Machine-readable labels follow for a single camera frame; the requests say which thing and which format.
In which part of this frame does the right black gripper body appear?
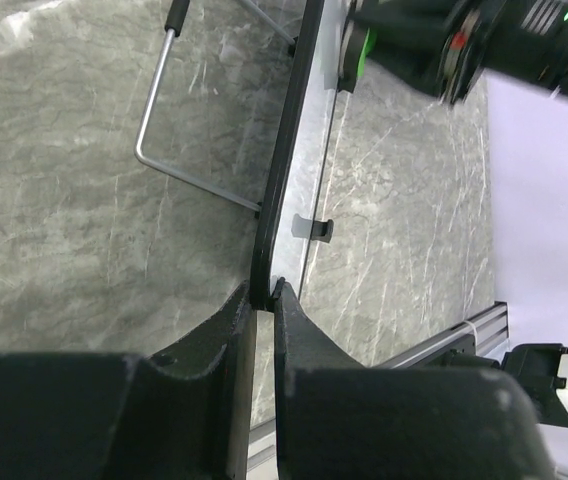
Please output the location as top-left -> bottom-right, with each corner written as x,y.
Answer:
434,1 -> 514,105

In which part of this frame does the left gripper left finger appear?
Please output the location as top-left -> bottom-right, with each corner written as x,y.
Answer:
0,284 -> 257,479

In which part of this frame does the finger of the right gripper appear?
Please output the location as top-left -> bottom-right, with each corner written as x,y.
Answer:
371,44 -> 443,98
349,0 -> 458,35

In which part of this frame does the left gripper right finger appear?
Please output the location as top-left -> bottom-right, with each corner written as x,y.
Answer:
274,281 -> 554,479

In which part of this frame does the green whiteboard eraser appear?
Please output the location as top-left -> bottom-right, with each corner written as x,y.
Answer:
338,20 -> 376,93

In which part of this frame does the small black-framed whiteboard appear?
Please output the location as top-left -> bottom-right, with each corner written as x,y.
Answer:
134,1 -> 350,311

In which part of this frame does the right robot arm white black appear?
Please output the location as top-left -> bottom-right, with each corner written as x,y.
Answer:
338,1 -> 568,428

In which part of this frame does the aluminium front rail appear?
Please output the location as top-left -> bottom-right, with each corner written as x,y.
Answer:
246,302 -> 509,479

